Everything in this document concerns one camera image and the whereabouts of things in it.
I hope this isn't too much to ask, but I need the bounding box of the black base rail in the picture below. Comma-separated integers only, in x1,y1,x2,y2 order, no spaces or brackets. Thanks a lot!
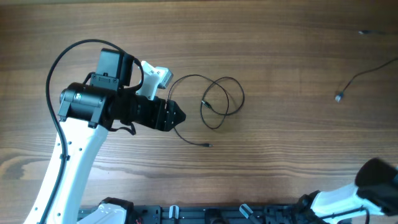
77,203,352,224

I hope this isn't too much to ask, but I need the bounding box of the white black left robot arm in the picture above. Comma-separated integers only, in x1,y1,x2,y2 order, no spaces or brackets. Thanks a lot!
25,49,186,223

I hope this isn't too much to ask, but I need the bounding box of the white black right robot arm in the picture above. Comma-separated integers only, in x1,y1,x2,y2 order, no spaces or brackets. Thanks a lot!
295,158,397,224

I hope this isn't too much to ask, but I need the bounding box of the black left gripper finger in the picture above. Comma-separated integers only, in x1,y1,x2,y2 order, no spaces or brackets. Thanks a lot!
167,100,186,120
167,118,185,131

